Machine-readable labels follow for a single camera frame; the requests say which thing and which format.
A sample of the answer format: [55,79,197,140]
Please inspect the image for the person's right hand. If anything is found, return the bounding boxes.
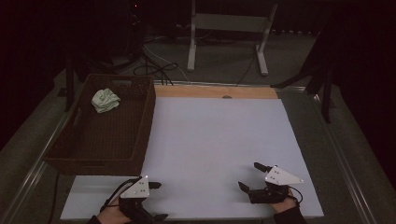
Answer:
[270,189,299,215]

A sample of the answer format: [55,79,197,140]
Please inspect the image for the person's left hand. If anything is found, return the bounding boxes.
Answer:
[96,199,132,224]

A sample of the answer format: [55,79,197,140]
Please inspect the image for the light green cloth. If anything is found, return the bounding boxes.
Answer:
[91,88,121,115]

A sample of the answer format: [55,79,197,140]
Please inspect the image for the tangled black floor cables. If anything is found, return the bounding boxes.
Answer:
[133,50,180,87]

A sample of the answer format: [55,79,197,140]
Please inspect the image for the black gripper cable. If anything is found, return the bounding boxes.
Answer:
[287,185,304,207]
[99,176,143,213]

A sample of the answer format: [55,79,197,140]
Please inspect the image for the white table cover sheet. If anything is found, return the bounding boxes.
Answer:
[60,96,325,221]

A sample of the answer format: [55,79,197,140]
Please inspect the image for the black post stand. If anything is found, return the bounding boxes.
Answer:
[57,56,120,113]

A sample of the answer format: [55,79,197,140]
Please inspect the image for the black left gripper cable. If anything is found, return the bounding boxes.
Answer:
[99,176,143,213]

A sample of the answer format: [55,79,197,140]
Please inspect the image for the black device with red light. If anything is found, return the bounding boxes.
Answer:
[125,0,146,59]

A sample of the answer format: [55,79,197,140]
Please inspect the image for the metal frame rail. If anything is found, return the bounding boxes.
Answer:
[0,110,78,224]
[311,92,379,224]

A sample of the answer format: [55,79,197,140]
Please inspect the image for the white metal stand frame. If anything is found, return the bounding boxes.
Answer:
[186,0,278,77]

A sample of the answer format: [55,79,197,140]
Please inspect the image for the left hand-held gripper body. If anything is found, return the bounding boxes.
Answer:
[119,175,157,224]

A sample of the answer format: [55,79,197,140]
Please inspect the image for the white floor cable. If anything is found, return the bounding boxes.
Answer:
[142,43,191,83]

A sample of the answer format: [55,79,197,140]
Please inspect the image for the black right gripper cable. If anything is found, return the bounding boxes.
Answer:
[287,185,304,207]

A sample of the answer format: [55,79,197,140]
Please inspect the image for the brown woven basket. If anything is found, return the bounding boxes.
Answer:
[42,73,157,177]

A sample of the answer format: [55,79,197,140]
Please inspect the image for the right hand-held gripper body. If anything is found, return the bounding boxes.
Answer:
[247,165,304,205]

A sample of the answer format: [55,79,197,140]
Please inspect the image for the black tripod stand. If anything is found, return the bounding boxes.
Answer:
[270,29,335,124]

